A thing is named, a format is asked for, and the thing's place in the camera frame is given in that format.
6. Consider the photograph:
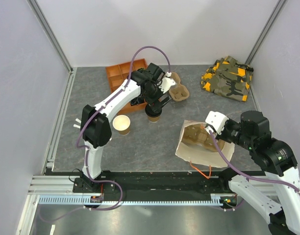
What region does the orange compartment tray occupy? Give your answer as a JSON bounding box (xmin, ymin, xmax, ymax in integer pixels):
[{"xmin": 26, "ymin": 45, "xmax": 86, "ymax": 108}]
[{"xmin": 105, "ymin": 58, "xmax": 148, "ymax": 115}]

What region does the left aluminium frame post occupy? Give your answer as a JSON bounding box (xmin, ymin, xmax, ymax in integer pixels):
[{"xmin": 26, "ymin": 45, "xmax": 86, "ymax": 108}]
[{"xmin": 27, "ymin": 0, "xmax": 73, "ymax": 73}]

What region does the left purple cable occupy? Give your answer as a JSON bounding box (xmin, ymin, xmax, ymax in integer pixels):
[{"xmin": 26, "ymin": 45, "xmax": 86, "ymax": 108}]
[{"xmin": 38, "ymin": 46, "xmax": 172, "ymax": 222}]

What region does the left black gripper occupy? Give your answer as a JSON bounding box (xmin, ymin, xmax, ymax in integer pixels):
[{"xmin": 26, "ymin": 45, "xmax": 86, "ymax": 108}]
[{"xmin": 143, "ymin": 82, "xmax": 172, "ymax": 114}]

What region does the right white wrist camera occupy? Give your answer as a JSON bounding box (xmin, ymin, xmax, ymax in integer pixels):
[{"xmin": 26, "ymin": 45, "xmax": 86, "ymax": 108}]
[{"xmin": 205, "ymin": 111, "xmax": 229, "ymax": 135}]

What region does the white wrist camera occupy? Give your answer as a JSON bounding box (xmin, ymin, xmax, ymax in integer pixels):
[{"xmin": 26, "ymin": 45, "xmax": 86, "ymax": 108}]
[
  {"xmin": 159, "ymin": 72, "xmax": 176, "ymax": 94},
  {"xmin": 205, "ymin": 111, "xmax": 229, "ymax": 135}
]

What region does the brown paper cup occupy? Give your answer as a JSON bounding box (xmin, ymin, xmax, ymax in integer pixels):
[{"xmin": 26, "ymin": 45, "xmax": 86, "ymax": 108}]
[
  {"xmin": 148, "ymin": 116, "xmax": 160, "ymax": 122},
  {"xmin": 112, "ymin": 115, "xmax": 131, "ymax": 135}
]

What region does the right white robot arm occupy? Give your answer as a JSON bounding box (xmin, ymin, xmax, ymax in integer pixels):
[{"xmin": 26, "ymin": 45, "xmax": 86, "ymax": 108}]
[{"xmin": 205, "ymin": 111, "xmax": 300, "ymax": 235}]

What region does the cardboard cup carrier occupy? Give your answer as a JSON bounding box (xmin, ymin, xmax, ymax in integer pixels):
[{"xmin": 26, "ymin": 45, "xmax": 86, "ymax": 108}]
[
  {"xmin": 182, "ymin": 124, "xmax": 217, "ymax": 152},
  {"xmin": 169, "ymin": 72, "xmax": 190, "ymax": 102}
]

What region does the right aluminium frame post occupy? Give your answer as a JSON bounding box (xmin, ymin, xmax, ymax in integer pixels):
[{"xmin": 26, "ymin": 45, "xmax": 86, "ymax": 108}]
[{"xmin": 245, "ymin": 0, "xmax": 288, "ymax": 65}]

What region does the camouflage folded garment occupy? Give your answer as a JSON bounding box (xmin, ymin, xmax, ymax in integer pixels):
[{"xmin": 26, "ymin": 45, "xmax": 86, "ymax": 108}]
[{"xmin": 200, "ymin": 56, "xmax": 254, "ymax": 102}]

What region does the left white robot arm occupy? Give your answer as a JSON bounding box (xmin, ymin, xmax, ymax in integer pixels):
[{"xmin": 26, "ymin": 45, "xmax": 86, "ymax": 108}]
[{"xmin": 74, "ymin": 63, "xmax": 176, "ymax": 192}]

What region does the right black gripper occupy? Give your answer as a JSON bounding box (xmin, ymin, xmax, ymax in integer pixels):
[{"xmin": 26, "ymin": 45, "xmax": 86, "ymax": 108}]
[{"xmin": 212, "ymin": 117, "xmax": 255, "ymax": 150}]

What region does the slotted cable duct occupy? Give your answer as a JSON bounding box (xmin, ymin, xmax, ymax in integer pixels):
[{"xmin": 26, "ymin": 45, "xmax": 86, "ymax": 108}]
[{"xmin": 39, "ymin": 195, "xmax": 223, "ymax": 206}]

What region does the black plastic cup lid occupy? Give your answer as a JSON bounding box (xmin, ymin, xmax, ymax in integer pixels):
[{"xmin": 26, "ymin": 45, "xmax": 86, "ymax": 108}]
[{"xmin": 145, "ymin": 104, "xmax": 162, "ymax": 118}]

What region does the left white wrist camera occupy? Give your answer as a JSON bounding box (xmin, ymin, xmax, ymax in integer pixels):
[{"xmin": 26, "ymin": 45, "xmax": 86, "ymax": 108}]
[{"xmin": 159, "ymin": 72, "xmax": 176, "ymax": 94}]

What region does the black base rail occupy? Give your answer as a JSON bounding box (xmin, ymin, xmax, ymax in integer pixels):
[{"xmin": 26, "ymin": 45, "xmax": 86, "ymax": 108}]
[{"xmin": 71, "ymin": 170, "xmax": 253, "ymax": 204}]

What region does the white paper takeout bag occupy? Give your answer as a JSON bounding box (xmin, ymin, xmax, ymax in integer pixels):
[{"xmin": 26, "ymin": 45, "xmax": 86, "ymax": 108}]
[{"xmin": 175, "ymin": 120, "xmax": 228, "ymax": 179}]

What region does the aluminium frame post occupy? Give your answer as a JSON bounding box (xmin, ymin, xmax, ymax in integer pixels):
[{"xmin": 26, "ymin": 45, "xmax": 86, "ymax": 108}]
[
  {"xmin": 245, "ymin": 0, "xmax": 288, "ymax": 65},
  {"xmin": 27, "ymin": 0, "xmax": 73, "ymax": 73}
]

